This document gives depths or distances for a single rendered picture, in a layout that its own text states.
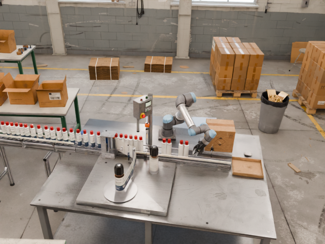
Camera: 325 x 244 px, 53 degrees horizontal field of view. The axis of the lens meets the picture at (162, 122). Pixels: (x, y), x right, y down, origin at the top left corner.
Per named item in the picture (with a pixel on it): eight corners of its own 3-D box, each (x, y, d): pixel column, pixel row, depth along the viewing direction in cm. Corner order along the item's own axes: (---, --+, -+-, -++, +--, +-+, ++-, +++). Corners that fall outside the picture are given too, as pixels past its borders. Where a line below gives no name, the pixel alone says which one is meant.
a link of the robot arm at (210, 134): (214, 128, 320) (218, 135, 315) (207, 136, 326) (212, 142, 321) (208, 128, 315) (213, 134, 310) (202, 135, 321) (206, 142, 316)
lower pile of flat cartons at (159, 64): (143, 71, 759) (143, 63, 747) (146, 63, 805) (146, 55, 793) (171, 73, 756) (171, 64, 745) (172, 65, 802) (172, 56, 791)
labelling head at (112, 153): (101, 157, 335) (99, 136, 322) (105, 149, 346) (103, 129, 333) (114, 158, 333) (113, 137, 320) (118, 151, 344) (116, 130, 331)
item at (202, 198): (30, 205, 286) (29, 204, 284) (89, 119, 413) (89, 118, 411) (276, 240, 260) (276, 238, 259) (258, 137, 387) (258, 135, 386)
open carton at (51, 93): (36, 111, 434) (30, 85, 414) (44, 94, 477) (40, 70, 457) (65, 111, 437) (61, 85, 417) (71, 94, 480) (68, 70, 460)
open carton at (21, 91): (3, 109, 437) (-4, 83, 418) (17, 91, 482) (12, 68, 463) (36, 109, 438) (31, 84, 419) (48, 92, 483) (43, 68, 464)
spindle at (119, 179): (113, 192, 290) (112, 167, 275) (116, 185, 298) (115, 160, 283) (124, 193, 289) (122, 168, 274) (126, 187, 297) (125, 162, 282)
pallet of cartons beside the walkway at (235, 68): (257, 98, 657) (265, 55, 610) (216, 97, 655) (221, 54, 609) (243, 74, 760) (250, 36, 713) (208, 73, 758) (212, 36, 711)
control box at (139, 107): (133, 116, 328) (132, 99, 318) (145, 111, 338) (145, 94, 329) (140, 120, 322) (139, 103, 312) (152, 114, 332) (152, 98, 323)
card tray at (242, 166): (232, 175, 324) (232, 172, 322) (231, 159, 346) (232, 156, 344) (263, 178, 320) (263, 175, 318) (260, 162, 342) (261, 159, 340)
